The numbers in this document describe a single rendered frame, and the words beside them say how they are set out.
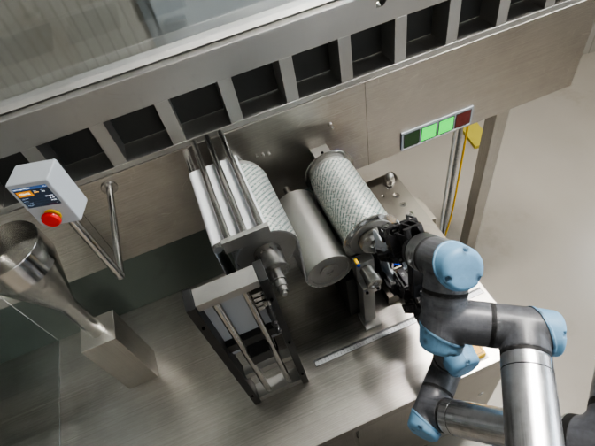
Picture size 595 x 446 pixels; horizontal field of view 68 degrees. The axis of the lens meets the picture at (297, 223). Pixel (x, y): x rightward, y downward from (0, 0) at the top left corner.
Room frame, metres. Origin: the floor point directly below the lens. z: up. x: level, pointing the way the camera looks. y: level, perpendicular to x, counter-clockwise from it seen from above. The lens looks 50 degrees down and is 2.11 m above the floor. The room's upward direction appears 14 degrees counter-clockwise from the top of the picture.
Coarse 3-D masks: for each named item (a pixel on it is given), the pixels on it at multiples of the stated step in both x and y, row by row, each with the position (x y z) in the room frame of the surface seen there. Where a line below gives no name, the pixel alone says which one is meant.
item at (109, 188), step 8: (104, 184) 0.86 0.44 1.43; (112, 184) 0.86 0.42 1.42; (104, 192) 0.85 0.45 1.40; (112, 192) 0.84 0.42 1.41; (112, 200) 0.80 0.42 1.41; (112, 208) 0.78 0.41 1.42; (112, 216) 0.75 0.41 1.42; (112, 224) 0.72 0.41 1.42; (112, 232) 0.70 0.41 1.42; (112, 240) 0.67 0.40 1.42; (120, 248) 0.65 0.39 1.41; (120, 256) 0.63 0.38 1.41; (120, 264) 0.60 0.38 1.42
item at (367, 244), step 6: (372, 228) 0.63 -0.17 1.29; (366, 234) 0.62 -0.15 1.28; (372, 234) 0.61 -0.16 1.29; (360, 240) 0.62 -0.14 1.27; (366, 240) 0.61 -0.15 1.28; (372, 240) 0.61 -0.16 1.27; (360, 246) 0.61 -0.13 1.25; (366, 246) 0.61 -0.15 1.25; (372, 246) 0.61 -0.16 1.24; (366, 252) 0.61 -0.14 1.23; (372, 252) 0.61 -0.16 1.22
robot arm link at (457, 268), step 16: (432, 240) 0.43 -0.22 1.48; (448, 240) 0.41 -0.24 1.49; (416, 256) 0.42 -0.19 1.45; (432, 256) 0.39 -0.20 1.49; (448, 256) 0.36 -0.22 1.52; (464, 256) 0.36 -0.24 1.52; (480, 256) 0.36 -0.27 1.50; (432, 272) 0.37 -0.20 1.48; (448, 272) 0.34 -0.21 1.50; (464, 272) 0.34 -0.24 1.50; (480, 272) 0.34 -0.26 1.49; (432, 288) 0.35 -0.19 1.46; (448, 288) 0.33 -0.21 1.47; (464, 288) 0.32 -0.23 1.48
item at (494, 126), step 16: (496, 128) 1.25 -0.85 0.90; (480, 144) 1.30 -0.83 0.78; (496, 144) 1.25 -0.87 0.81; (480, 160) 1.28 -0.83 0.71; (496, 160) 1.26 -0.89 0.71; (480, 176) 1.26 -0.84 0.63; (480, 192) 1.25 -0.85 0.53; (480, 208) 1.25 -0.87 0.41; (464, 224) 1.30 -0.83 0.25; (480, 224) 1.26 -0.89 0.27; (464, 240) 1.27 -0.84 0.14
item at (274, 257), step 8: (264, 248) 0.59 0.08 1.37; (272, 248) 0.59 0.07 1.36; (280, 248) 0.59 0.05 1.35; (256, 256) 0.58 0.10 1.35; (264, 256) 0.57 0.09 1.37; (272, 256) 0.56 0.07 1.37; (280, 256) 0.56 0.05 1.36; (264, 264) 0.55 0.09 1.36; (272, 264) 0.54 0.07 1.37; (280, 264) 0.54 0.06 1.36; (288, 264) 0.55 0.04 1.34
